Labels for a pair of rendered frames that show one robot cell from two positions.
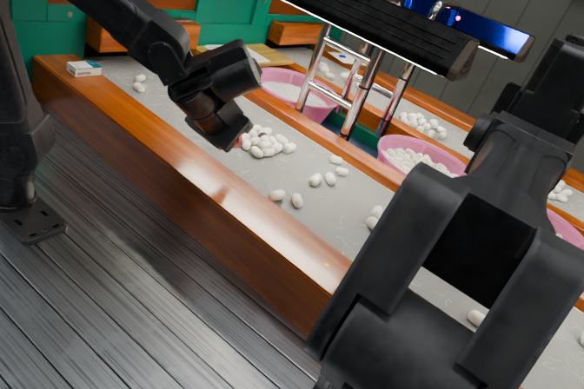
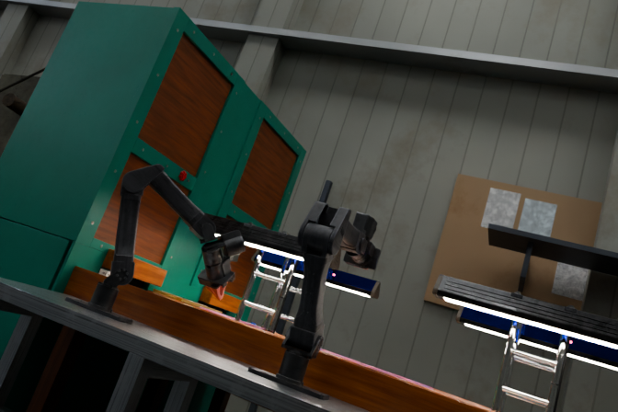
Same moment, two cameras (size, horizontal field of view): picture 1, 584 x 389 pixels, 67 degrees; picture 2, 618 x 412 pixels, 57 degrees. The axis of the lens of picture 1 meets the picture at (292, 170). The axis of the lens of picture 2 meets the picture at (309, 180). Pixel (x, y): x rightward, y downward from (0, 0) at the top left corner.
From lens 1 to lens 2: 1.25 m
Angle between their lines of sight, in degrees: 44
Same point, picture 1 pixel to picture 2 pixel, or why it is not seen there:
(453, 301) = not seen: hidden behind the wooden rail
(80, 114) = not seen: hidden behind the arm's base
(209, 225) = (210, 330)
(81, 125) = not seen: hidden behind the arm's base
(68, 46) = (92, 266)
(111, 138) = (137, 301)
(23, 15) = (81, 239)
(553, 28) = (415, 329)
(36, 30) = (83, 251)
